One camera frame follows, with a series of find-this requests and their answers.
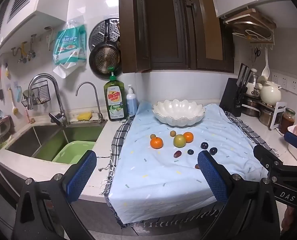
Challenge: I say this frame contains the green dish soap bottle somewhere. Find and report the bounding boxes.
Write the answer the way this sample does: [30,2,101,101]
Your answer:
[104,65,129,122]

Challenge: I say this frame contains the white ladle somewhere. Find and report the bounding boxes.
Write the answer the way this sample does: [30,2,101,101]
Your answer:
[261,47,271,78]

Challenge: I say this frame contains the glass jar of dark sauce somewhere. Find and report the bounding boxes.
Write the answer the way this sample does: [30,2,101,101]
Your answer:
[280,108,296,134]

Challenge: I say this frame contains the light blue hanging mitt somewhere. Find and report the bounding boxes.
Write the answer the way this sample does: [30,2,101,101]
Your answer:
[15,81,23,103]

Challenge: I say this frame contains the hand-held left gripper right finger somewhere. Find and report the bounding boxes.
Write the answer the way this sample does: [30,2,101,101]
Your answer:
[197,150,281,240]

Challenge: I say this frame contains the white ceramic kettle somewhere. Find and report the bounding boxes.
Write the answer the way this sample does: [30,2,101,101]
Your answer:
[260,84,282,106]

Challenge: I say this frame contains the wooden cutting boards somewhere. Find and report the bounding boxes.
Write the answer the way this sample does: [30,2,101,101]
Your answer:
[222,8,277,34]

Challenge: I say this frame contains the dark brown wooden cabinet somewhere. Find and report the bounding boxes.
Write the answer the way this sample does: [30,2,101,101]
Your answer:
[119,0,235,73]

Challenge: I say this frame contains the tall steel kitchen faucet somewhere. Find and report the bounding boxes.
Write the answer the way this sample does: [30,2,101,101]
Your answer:
[27,73,70,127]

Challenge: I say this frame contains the light blue pump bottle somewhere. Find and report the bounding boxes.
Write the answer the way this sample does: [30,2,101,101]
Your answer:
[127,84,138,116]

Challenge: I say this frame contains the stainless steel sink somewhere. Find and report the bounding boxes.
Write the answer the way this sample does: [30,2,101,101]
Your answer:
[5,124,106,162]

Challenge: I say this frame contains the white lidded pot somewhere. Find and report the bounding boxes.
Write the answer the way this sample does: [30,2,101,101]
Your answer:
[246,69,262,98]

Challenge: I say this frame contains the black scissors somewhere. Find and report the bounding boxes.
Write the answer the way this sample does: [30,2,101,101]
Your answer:
[251,47,261,64]

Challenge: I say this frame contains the white vented wall cabinet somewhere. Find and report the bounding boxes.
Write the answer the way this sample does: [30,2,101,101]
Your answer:
[0,0,71,65]

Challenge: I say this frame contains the green plastic basin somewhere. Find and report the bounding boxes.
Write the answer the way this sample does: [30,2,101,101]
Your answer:
[52,141,97,165]

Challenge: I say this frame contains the dark plaid fringed cloth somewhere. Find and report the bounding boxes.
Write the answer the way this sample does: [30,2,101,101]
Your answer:
[99,100,279,230]

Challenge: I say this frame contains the yellow headed dish brush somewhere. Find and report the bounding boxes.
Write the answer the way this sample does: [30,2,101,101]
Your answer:
[9,87,20,117]

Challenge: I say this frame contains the black handled knife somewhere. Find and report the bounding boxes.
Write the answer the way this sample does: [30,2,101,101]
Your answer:
[237,63,249,93]
[243,69,253,98]

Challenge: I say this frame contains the perforated steel steamer plate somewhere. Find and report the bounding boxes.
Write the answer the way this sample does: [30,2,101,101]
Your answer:
[89,17,120,53]

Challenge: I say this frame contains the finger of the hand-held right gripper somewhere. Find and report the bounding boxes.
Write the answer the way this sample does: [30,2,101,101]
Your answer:
[284,132,297,151]
[253,144,297,180]

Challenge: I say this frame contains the steel pot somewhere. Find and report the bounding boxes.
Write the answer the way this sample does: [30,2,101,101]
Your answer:
[258,104,276,128]
[242,97,261,117]

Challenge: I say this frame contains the light blue patterned cloth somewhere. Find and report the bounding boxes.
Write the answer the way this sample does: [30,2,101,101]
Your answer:
[109,101,269,224]

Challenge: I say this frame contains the black knife block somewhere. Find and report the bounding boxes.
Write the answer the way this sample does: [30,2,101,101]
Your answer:
[219,77,246,117]

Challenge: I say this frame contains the slim steel gooseneck faucet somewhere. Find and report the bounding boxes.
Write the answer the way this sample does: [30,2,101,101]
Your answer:
[76,82,106,123]

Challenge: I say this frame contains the metal wall hook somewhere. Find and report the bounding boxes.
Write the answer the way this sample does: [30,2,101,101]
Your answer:
[44,26,56,48]
[11,41,29,63]
[29,34,38,58]

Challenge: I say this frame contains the plastic bag of paper towels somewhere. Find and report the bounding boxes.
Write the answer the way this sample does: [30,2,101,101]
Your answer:
[52,16,88,79]

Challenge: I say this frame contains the white scalloped ceramic bowl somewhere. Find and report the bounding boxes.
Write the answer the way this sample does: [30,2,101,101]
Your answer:
[152,99,206,127]

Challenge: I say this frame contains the yellow sponge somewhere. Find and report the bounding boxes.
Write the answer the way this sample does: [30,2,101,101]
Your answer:
[77,112,93,121]

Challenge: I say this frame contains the white plastic stand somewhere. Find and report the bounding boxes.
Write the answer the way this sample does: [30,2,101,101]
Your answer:
[270,102,287,130]

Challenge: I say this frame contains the white wire wall rack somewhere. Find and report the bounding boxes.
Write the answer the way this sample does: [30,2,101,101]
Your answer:
[232,29,275,51]

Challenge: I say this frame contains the dark hanging frying pan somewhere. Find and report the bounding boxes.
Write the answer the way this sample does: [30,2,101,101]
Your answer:
[89,20,121,77]

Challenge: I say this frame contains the black wire basket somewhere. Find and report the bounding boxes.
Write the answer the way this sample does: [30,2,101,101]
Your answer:
[21,80,51,107]

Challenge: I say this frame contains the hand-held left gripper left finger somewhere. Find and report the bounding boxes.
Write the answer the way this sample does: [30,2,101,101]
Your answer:
[12,150,98,240]

